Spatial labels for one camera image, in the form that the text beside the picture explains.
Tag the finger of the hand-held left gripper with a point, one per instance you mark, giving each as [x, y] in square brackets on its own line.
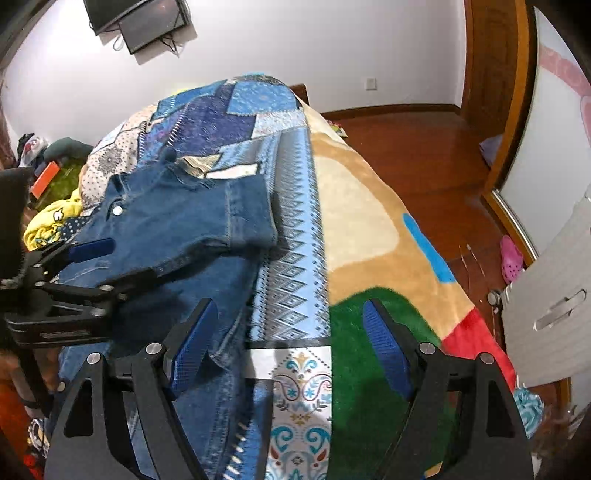
[69, 302]
[91, 249]

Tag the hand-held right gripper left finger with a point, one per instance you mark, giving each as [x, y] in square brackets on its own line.
[194, 347]

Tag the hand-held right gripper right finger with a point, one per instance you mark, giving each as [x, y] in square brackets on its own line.
[387, 351]

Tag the blue denim jacket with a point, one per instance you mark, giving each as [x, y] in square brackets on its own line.
[171, 230]

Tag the pile of mixed clothes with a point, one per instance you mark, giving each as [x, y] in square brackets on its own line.
[30, 147]

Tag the yellow printed cloth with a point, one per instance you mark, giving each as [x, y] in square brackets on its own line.
[46, 226]

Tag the orange box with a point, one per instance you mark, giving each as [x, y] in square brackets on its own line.
[46, 177]

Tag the green cloth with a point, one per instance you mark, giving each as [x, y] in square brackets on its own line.
[69, 180]

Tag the blue patchwork bed sheet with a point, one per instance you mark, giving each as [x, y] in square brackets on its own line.
[295, 258]

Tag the colourful fleece blanket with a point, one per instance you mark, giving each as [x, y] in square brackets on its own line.
[369, 221]

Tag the teal patterned cloth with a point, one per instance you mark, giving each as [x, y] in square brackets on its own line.
[528, 410]

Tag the pink clog shoe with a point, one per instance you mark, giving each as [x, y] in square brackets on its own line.
[511, 258]

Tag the wooden bed board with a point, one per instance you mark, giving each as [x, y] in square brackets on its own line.
[300, 92]

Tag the wardrobe with white panel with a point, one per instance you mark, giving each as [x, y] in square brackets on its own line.
[549, 138]

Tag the wooden door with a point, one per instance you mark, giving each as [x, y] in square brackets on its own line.
[496, 92]

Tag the black wall television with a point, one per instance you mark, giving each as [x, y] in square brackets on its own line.
[138, 18]

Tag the white wall socket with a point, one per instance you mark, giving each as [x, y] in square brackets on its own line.
[370, 83]

